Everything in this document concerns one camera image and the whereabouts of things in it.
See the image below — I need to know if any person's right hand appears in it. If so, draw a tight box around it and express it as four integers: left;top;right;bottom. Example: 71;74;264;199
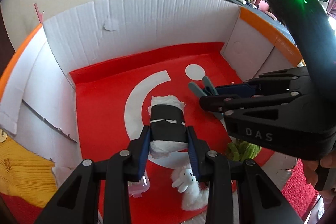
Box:
301;151;336;188

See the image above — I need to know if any white plush rabbit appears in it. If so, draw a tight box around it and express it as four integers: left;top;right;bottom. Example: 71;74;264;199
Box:
171;165;209;211

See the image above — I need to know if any orange cardboard box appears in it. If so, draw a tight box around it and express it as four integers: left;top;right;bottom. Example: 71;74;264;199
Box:
1;0;302;223

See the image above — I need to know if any blue-covered side table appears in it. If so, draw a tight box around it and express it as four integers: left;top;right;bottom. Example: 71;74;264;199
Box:
224;0;296;45

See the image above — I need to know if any teal clothes peg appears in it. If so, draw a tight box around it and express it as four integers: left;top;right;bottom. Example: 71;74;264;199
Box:
188;76;219;98

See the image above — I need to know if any red knitted table cloth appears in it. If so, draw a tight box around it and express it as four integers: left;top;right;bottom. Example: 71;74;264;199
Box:
1;157;318;223

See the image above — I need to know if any pink broom handle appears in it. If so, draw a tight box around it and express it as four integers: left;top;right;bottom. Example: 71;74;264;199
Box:
34;3;43;24

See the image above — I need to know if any green yarn scrunchie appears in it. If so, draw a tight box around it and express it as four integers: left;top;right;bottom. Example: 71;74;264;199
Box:
226;140;261;162

